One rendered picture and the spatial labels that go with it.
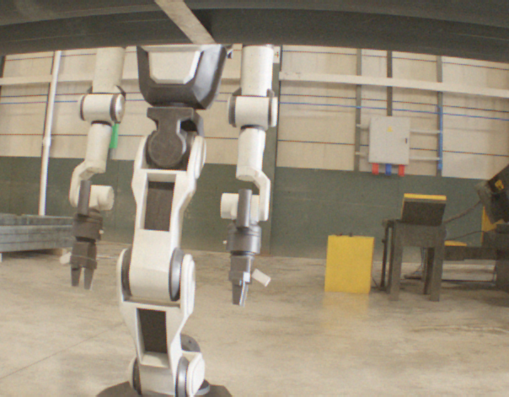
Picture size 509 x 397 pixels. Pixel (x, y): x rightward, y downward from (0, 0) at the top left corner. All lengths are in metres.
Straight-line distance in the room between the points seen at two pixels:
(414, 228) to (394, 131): 4.63
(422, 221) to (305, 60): 5.71
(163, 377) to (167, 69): 0.84
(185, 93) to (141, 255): 0.45
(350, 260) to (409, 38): 5.18
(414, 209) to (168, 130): 3.91
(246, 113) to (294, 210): 8.51
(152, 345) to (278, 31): 1.07
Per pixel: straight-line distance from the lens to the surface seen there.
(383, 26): 0.76
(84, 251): 1.59
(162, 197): 1.56
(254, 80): 1.60
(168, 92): 1.60
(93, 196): 1.62
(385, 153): 9.86
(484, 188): 7.55
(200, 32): 0.77
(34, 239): 7.16
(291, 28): 0.77
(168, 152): 1.58
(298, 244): 10.05
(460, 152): 10.43
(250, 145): 1.57
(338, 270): 5.90
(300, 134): 10.27
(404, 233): 5.44
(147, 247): 1.49
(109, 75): 1.70
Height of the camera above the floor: 0.79
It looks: 2 degrees up
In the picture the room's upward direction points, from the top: 3 degrees clockwise
